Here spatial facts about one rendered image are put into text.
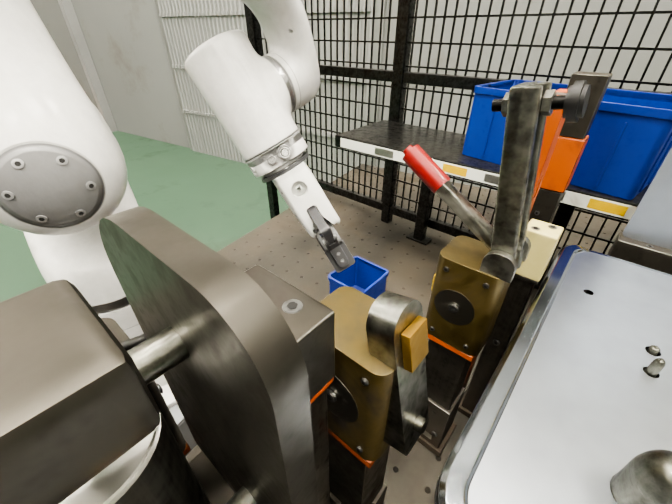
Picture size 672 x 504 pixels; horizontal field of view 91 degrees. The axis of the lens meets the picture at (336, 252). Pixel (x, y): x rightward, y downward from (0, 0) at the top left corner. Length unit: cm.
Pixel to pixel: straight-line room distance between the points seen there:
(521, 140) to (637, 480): 24
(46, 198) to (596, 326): 51
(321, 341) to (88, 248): 33
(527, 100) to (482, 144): 44
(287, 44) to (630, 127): 50
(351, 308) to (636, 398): 25
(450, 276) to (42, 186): 37
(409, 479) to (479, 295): 33
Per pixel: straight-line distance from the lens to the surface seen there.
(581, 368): 38
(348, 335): 24
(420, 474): 61
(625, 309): 48
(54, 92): 35
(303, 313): 19
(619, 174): 68
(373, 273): 80
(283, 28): 48
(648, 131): 66
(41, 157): 34
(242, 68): 44
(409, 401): 26
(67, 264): 47
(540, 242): 43
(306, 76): 48
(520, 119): 31
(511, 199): 33
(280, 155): 43
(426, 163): 36
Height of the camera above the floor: 125
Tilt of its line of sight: 34 degrees down
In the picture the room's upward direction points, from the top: straight up
